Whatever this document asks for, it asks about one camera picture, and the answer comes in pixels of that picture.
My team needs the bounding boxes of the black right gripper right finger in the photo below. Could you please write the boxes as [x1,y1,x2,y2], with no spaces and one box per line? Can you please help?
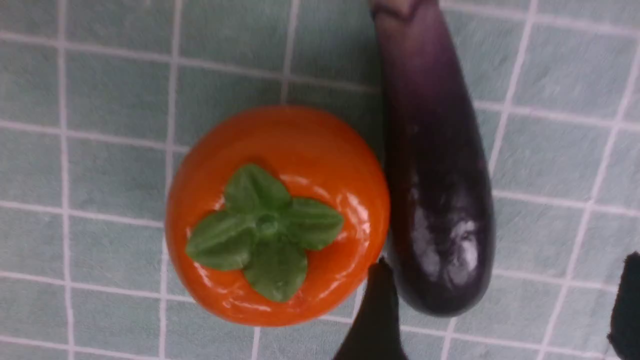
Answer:
[606,251,640,360]

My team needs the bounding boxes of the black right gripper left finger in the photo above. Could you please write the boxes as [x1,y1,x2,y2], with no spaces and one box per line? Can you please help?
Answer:
[333,257,408,360]

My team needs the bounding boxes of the purple eggplant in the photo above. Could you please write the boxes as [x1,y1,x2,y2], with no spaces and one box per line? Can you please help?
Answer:
[369,0,496,318]

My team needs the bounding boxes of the orange persimmon green leaves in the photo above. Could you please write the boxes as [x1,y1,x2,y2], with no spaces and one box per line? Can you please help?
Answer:
[165,105,390,327]

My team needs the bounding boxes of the green checkered tablecloth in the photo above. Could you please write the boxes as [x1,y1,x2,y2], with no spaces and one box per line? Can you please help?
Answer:
[0,0,639,360]

